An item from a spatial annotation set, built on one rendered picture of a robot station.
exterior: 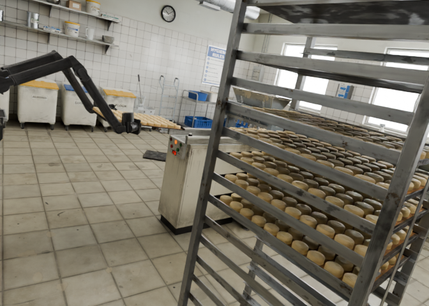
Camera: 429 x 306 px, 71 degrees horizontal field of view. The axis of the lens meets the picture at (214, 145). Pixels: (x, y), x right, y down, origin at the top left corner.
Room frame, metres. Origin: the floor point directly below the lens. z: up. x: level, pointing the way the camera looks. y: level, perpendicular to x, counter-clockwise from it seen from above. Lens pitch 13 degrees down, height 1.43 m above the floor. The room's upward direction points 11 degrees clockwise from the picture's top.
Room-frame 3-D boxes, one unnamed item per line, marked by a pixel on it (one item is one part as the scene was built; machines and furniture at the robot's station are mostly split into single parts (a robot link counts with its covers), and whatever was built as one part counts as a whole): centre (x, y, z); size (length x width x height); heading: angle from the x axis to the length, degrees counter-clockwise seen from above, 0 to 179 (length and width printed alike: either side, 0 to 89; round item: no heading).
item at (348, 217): (0.88, -0.23, 1.14); 0.64 x 0.03 x 0.03; 43
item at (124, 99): (5.62, 1.98, 0.38); 0.64 x 0.54 x 0.77; 34
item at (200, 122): (6.64, 0.43, 0.29); 0.56 x 0.38 x 0.20; 135
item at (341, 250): (0.88, -0.23, 1.05); 0.64 x 0.03 x 0.03; 43
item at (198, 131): (3.18, -0.34, 0.87); 2.01 x 0.03 x 0.07; 131
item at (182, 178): (2.67, 0.03, 0.45); 0.70 x 0.34 x 0.90; 131
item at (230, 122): (3.00, -0.35, 1.01); 0.72 x 0.33 x 0.34; 41
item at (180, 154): (2.43, 0.31, 0.77); 0.24 x 0.04 x 0.14; 41
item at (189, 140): (2.96, -0.53, 0.87); 2.01 x 0.03 x 0.07; 131
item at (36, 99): (4.85, 3.03, 0.38); 0.64 x 0.54 x 0.77; 38
